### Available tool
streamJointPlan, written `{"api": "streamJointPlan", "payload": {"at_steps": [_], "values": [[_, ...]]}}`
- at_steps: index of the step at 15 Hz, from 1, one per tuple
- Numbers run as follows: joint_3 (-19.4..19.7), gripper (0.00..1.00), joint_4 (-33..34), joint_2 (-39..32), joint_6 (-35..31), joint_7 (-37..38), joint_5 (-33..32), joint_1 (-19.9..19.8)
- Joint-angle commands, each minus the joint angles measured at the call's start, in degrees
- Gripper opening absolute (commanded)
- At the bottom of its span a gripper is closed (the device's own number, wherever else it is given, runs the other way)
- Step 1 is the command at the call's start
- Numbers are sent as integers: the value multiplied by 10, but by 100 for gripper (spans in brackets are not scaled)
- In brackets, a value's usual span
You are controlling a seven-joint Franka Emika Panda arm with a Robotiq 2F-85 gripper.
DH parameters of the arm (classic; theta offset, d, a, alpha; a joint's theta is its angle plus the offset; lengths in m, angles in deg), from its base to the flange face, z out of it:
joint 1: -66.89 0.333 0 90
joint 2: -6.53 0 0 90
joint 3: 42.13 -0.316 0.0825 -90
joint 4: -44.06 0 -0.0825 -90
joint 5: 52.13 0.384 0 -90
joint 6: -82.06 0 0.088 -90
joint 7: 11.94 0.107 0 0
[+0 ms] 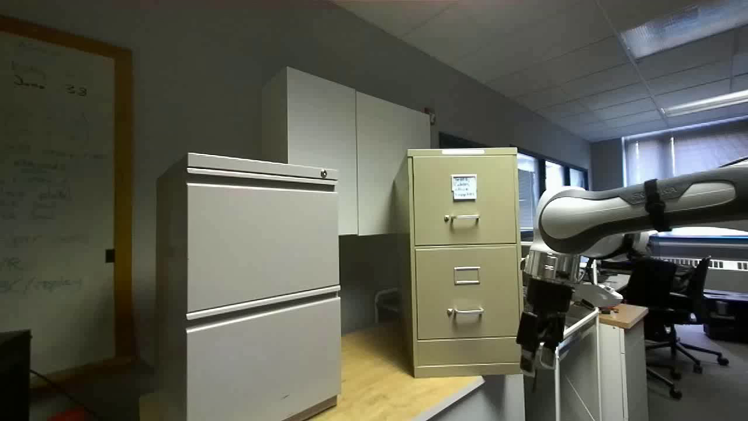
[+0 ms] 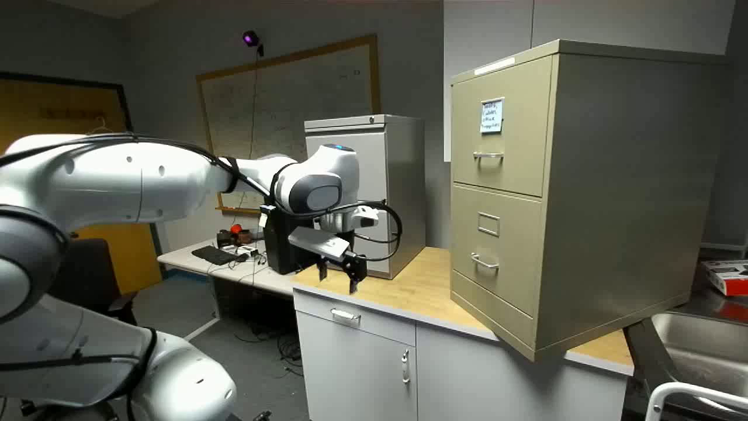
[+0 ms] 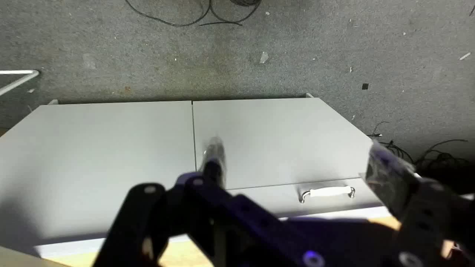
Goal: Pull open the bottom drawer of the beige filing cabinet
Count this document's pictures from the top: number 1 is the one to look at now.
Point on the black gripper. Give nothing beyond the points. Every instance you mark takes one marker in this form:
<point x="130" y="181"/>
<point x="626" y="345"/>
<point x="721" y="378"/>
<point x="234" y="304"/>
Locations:
<point x="550" y="295"/>

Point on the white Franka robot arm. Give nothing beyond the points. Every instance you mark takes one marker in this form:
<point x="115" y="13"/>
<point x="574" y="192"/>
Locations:
<point x="623" y="211"/>

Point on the beige drawer with white label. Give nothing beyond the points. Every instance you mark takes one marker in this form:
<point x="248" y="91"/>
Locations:
<point x="492" y="226"/>

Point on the grey lateral filing cabinet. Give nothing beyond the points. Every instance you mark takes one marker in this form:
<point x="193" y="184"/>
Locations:
<point x="258" y="248"/>

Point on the wooden desk with grey panel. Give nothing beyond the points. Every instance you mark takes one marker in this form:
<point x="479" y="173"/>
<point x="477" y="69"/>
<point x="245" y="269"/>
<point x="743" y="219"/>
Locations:
<point x="499" y="401"/>

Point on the white desk with wood top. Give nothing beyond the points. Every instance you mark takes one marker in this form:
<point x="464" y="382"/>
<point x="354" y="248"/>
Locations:
<point x="623" y="366"/>

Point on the black office chair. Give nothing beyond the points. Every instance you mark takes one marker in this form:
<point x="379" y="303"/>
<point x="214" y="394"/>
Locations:
<point x="656" y="294"/>
<point x="697" y="289"/>

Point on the dark row of windows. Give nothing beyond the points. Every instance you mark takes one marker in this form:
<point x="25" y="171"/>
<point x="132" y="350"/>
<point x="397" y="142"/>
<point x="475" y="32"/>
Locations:
<point x="553" y="177"/>

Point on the white paper label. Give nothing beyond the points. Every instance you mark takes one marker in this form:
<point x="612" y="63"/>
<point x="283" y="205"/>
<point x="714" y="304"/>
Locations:
<point x="464" y="187"/>

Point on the grey window blinds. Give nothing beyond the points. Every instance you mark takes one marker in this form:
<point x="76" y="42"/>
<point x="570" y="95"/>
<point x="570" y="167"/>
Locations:
<point x="685" y="154"/>

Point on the long fluorescent ceiling light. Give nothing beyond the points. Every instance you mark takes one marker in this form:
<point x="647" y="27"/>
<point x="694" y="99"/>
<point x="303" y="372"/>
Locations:
<point x="704" y="103"/>

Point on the square ceiling light panel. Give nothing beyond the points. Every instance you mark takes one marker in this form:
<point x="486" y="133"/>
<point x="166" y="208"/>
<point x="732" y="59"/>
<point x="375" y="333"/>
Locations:
<point x="685" y="27"/>

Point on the wood framed whiteboard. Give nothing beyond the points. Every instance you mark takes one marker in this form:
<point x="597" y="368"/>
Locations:
<point x="55" y="195"/>

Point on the white metal tube frame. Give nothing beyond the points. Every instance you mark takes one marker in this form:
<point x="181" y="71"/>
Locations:
<point x="556" y="388"/>

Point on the beige filing cabinet frame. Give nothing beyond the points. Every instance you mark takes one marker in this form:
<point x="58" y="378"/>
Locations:
<point x="403" y="273"/>

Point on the white overhead wall cabinet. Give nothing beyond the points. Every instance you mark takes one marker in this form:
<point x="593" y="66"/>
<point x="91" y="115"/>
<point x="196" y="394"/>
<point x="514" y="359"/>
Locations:
<point x="318" y="142"/>

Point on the small black wall fixture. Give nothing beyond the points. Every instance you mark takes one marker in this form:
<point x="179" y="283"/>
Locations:
<point x="110" y="256"/>

